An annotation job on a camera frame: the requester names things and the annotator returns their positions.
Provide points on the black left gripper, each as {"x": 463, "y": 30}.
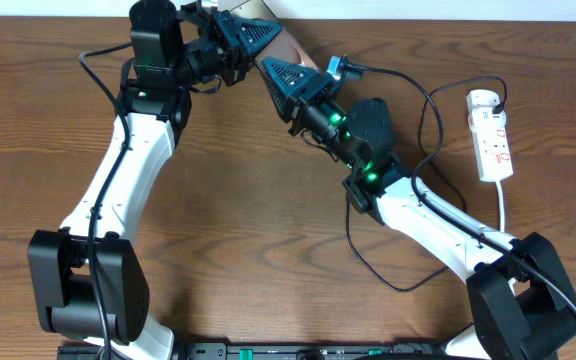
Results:
{"x": 231, "y": 36}

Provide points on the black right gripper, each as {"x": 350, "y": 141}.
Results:
{"x": 295, "y": 104}

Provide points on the galaxy smartphone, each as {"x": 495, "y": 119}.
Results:
{"x": 284, "y": 46}

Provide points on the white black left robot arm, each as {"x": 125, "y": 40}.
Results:
{"x": 87, "y": 281}

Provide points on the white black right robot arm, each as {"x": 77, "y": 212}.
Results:
{"x": 522, "y": 302}

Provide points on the white usb charger adapter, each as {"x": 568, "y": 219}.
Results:
{"x": 483, "y": 102}

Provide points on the white power strip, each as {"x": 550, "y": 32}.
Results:
{"x": 490, "y": 142}

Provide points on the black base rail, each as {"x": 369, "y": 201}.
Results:
{"x": 221, "y": 351}

